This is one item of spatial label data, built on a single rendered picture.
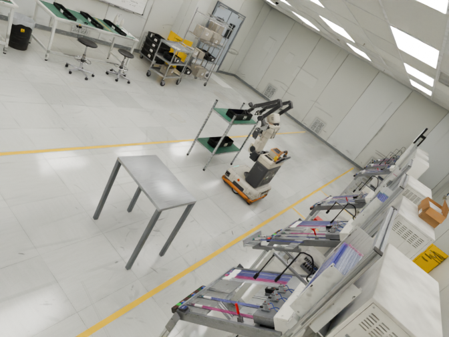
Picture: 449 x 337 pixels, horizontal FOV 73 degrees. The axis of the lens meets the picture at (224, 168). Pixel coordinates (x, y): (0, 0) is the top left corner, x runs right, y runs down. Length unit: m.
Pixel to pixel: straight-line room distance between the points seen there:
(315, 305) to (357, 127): 10.46
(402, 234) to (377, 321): 1.45
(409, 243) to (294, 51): 10.47
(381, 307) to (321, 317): 0.27
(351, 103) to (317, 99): 1.24
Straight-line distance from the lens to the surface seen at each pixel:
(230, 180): 5.03
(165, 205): 2.65
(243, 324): 1.88
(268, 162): 4.69
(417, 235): 2.91
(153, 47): 8.95
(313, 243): 3.10
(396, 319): 1.54
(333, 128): 11.93
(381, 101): 11.68
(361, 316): 1.57
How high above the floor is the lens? 2.38
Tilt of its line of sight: 25 degrees down
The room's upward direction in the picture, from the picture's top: 32 degrees clockwise
